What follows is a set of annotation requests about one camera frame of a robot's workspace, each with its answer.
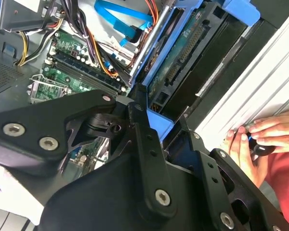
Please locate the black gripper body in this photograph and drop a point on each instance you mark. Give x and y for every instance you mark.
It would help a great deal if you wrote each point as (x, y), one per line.
(98, 197)

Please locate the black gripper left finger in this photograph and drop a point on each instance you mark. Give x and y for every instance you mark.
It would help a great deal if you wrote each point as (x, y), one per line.
(38, 115)

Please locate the person's right hand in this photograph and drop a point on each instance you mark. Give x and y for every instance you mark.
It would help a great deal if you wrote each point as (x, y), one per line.
(279, 130)

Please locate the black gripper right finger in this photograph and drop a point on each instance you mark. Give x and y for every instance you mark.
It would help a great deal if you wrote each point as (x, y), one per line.
(210, 172)

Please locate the hard disk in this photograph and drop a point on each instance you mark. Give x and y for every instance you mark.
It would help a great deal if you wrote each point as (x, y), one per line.
(183, 60)

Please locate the person's left hand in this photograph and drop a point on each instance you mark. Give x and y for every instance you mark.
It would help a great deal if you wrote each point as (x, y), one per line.
(240, 149)

